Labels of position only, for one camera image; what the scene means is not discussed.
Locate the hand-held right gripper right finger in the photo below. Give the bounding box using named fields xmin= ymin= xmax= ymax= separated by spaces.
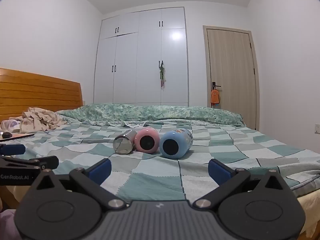
xmin=193 ymin=159 xmax=288 ymax=208

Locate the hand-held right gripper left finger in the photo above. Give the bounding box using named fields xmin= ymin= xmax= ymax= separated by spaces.
xmin=30 ymin=159 xmax=127 ymax=209

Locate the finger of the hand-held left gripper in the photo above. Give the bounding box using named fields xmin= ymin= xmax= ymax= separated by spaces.
xmin=0 ymin=144 xmax=26 ymax=156
xmin=0 ymin=156 xmax=59 ymax=170

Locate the silver steel cup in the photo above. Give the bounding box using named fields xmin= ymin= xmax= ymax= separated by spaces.
xmin=112 ymin=129 xmax=137 ymax=155

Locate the blue printed cup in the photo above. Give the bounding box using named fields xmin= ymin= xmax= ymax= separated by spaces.
xmin=159 ymin=128 xmax=194 ymax=159

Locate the pink cup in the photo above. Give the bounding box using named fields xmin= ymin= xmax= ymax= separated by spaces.
xmin=134 ymin=127 xmax=161 ymax=153

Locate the black flat tablet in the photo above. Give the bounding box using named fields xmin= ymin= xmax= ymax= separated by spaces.
xmin=0 ymin=133 xmax=35 ymax=142

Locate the floral printed cloth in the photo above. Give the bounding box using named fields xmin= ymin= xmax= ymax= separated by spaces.
xmin=0 ymin=119 xmax=22 ymax=132

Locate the beige crumpled clothing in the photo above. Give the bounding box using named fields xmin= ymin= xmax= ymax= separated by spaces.
xmin=9 ymin=107 xmax=67 ymax=133

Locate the purple cloth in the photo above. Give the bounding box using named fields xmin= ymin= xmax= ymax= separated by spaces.
xmin=0 ymin=209 xmax=22 ymax=240

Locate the checkered bed sheet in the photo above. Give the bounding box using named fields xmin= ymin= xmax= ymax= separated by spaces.
xmin=0 ymin=119 xmax=320 ymax=203

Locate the wooden headboard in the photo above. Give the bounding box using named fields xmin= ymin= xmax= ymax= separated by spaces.
xmin=0 ymin=68 xmax=83 ymax=123

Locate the orange hanging toy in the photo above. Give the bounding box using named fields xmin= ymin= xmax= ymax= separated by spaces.
xmin=210 ymin=89 xmax=221 ymax=104

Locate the green floral quilt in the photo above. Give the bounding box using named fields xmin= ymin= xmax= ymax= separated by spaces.
xmin=59 ymin=103 xmax=245 ymax=127

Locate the beige wooden door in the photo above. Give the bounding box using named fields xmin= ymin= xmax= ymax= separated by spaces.
xmin=203 ymin=25 xmax=260 ymax=130

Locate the beige mattress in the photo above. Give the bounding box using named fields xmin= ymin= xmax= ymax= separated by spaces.
xmin=297 ymin=191 xmax=320 ymax=240

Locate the green hanging charm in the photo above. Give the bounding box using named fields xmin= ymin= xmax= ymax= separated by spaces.
xmin=158 ymin=65 xmax=167 ymax=89

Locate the white wardrobe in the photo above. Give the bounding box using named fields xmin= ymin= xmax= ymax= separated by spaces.
xmin=94 ymin=7 xmax=189 ymax=107

